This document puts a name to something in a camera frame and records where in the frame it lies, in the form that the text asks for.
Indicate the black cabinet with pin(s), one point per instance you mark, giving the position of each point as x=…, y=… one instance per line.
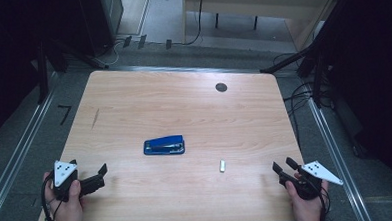
x=96, y=21

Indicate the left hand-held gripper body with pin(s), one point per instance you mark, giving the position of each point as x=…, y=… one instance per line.
x=65, y=171

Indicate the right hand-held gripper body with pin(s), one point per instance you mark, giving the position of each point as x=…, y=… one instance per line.
x=316, y=171

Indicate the person's left hand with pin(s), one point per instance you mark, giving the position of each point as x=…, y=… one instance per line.
x=68, y=212

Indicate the metal floor rail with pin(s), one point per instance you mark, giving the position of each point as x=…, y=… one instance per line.
x=336, y=161
x=22, y=144
x=182, y=69

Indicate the light wooden bench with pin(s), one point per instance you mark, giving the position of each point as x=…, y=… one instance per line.
x=266, y=0

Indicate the person's right hand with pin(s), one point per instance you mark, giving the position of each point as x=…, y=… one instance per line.
x=306, y=209

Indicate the dark plug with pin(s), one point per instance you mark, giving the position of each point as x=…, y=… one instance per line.
x=168, y=44

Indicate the black stand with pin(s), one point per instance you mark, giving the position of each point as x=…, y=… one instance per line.
x=318, y=81
x=43, y=73

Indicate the white staple strip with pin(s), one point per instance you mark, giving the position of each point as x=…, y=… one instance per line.
x=222, y=166

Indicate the black curtain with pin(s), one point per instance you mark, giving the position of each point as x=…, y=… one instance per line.
x=375, y=66
x=4, y=48

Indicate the blue stapler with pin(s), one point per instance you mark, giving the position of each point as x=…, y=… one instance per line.
x=163, y=145

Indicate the dark round table grommet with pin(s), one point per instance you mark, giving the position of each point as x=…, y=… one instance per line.
x=221, y=87

